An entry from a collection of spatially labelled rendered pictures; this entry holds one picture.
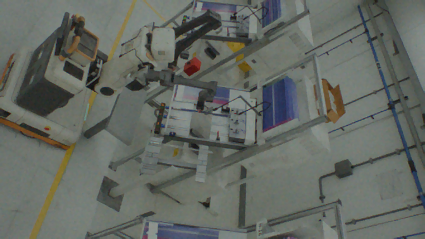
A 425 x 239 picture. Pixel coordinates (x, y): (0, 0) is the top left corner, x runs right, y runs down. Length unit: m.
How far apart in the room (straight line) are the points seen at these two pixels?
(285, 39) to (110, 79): 2.11
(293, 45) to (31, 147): 2.77
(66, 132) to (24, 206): 0.61
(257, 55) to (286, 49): 0.32
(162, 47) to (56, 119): 1.07
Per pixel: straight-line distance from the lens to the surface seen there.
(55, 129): 3.07
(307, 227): 2.38
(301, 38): 4.18
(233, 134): 3.11
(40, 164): 3.22
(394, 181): 4.08
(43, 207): 3.13
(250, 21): 4.32
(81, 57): 2.65
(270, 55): 4.29
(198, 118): 3.75
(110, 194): 3.45
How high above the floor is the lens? 2.67
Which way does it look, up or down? 32 degrees down
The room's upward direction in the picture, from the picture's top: 63 degrees clockwise
